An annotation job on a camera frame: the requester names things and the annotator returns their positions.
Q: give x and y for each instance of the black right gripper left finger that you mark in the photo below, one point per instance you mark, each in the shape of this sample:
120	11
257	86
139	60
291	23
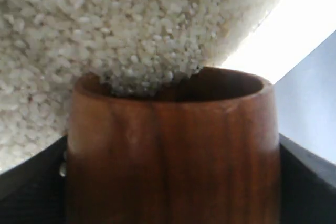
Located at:
34	191

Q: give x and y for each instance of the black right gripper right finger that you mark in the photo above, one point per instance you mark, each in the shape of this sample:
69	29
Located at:
307	186

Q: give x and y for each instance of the brown wooden cup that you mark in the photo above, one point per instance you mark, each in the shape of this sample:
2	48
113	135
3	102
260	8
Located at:
203	151

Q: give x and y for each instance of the white bowl of rice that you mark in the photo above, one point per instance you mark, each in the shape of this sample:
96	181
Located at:
135	46

